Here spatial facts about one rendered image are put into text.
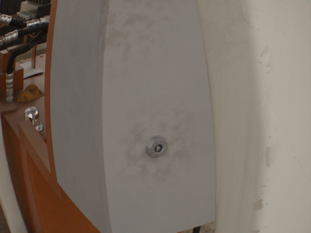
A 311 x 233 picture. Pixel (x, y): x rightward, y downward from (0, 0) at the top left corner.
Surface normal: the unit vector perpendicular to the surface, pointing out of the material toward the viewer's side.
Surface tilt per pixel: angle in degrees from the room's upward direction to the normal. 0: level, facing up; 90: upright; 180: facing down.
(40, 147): 0
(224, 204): 93
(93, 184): 90
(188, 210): 90
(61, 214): 90
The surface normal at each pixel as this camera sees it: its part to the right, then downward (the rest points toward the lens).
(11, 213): 0.50, 0.34
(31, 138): 0.03, -0.93
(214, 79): -0.86, 0.21
